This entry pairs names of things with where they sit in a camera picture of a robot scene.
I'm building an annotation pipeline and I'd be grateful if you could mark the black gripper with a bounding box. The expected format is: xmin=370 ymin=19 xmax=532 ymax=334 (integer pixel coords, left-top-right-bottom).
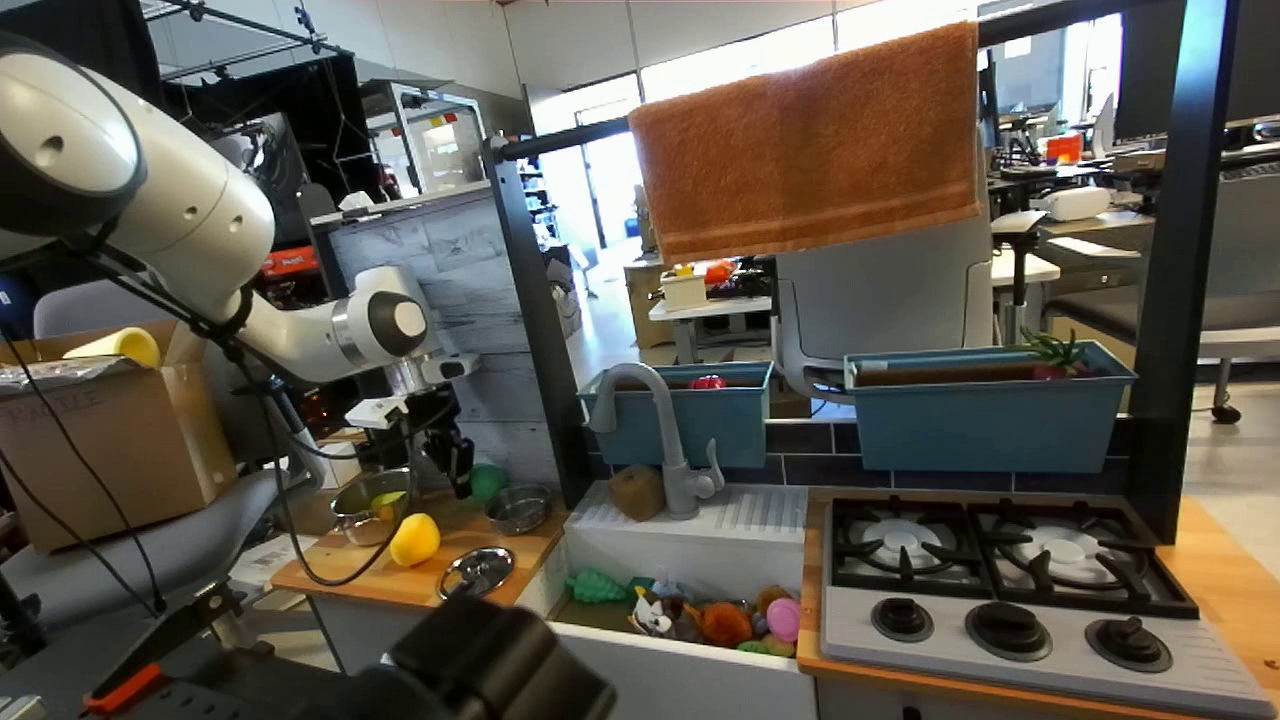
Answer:
xmin=345 ymin=355 xmax=478 ymax=506

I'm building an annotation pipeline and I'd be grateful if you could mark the green round toy object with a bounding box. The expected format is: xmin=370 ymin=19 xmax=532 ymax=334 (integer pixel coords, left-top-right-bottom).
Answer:
xmin=467 ymin=463 xmax=509 ymax=510

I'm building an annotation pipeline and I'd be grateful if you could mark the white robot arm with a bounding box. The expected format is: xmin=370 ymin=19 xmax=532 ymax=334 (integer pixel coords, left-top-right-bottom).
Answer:
xmin=0 ymin=38 xmax=444 ymax=421

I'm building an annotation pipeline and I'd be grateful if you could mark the silver pot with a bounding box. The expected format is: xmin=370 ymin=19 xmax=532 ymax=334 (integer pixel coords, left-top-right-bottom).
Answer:
xmin=330 ymin=469 xmax=411 ymax=549

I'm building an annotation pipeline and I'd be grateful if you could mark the silver pot lid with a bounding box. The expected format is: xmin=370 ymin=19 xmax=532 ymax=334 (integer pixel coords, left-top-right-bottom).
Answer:
xmin=441 ymin=546 xmax=517 ymax=597

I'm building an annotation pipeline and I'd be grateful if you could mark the yellow lemon toy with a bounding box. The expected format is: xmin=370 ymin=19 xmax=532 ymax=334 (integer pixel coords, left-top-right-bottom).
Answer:
xmin=387 ymin=512 xmax=441 ymax=569

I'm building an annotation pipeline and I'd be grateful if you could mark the small silver bowl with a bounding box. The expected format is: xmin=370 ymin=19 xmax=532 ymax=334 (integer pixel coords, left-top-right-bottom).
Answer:
xmin=489 ymin=485 xmax=551 ymax=538

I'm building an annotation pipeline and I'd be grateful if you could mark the wooden counter board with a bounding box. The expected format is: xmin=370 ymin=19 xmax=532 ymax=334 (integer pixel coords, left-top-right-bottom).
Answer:
xmin=268 ymin=497 xmax=567 ymax=616

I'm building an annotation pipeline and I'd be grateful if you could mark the brown sponge block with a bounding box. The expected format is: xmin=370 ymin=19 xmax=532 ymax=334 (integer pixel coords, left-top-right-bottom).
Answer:
xmin=609 ymin=463 xmax=665 ymax=519

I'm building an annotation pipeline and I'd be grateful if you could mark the green toy in sink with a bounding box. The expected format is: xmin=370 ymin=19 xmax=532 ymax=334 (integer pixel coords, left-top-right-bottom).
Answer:
xmin=567 ymin=569 xmax=631 ymax=606

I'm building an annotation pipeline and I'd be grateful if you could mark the grey wood backsplash panel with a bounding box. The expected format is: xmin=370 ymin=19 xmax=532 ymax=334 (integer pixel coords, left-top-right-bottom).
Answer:
xmin=318 ymin=187 xmax=555 ymax=482

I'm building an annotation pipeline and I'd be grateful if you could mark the grey toy faucet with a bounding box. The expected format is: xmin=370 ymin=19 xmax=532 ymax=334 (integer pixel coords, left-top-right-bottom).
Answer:
xmin=588 ymin=361 xmax=723 ymax=519

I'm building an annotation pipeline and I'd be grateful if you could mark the left blue planter box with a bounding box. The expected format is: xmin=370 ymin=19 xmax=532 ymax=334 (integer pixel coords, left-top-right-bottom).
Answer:
xmin=595 ymin=366 xmax=773 ymax=469

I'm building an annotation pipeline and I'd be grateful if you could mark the blue planter box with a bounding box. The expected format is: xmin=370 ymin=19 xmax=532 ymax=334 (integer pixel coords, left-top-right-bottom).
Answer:
xmin=595 ymin=366 xmax=773 ymax=469
xmin=845 ymin=345 xmax=1135 ymax=475

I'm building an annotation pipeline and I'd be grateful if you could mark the grey office chair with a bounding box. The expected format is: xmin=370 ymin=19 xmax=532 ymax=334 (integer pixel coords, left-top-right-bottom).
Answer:
xmin=3 ymin=341 xmax=321 ymax=636

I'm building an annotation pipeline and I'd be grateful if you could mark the white toy sink basin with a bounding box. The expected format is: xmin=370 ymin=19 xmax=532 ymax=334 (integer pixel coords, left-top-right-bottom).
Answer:
xmin=519 ymin=485 xmax=818 ymax=720

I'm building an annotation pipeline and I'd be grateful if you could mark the orange toy in sink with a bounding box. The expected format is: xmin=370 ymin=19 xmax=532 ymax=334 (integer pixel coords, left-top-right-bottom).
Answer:
xmin=702 ymin=606 xmax=754 ymax=649

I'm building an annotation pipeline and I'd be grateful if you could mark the yellow cup on box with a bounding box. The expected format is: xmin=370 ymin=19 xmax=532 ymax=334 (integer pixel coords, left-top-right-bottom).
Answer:
xmin=68 ymin=323 xmax=160 ymax=367

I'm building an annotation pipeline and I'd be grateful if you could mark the cardboard box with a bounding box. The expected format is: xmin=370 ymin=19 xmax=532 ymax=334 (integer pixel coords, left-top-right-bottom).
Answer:
xmin=0 ymin=320 xmax=237 ymax=554

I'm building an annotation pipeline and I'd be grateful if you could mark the pink toy in sink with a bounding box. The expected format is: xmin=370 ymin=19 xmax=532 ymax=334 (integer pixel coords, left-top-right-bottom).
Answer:
xmin=765 ymin=597 xmax=799 ymax=641

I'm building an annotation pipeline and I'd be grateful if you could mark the right blue planter box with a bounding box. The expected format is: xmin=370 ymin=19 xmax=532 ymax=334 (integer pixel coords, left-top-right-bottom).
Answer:
xmin=845 ymin=345 xmax=1135 ymax=475

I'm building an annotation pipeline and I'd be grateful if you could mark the orange hanging towel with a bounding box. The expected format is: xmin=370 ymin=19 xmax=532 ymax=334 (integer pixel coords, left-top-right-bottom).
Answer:
xmin=629 ymin=26 xmax=982 ymax=265

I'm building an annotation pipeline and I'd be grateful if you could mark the toy gas stove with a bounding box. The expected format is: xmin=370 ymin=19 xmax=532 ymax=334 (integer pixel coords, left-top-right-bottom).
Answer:
xmin=820 ymin=497 xmax=1276 ymax=720

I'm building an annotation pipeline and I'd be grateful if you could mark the black camera foreground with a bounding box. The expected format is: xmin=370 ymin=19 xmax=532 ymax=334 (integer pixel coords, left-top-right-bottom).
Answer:
xmin=79 ymin=597 xmax=618 ymax=720

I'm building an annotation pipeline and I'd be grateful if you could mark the black frame post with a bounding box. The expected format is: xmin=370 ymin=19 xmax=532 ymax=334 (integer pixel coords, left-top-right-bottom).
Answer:
xmin=1127 ymin=0 xmax=1239 ymax=546

